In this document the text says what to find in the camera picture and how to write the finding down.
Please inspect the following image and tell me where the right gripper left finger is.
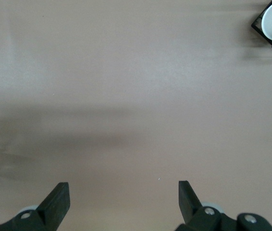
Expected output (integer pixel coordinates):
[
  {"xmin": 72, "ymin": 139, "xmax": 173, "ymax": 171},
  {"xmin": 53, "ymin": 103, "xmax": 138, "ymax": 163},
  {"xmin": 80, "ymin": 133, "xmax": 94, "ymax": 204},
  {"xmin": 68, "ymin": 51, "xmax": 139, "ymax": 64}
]
[{"xmin": 0, "ymin": 182, "xmax": 70, "ymax": 231}]

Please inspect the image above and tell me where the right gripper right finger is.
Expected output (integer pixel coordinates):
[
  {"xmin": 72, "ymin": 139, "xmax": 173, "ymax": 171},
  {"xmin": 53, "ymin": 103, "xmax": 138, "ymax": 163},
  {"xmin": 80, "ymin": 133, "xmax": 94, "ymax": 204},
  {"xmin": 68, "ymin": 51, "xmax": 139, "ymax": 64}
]
[{"xmin": 175, "ymin": 180, "xmax": 272, "ymax": 231}]

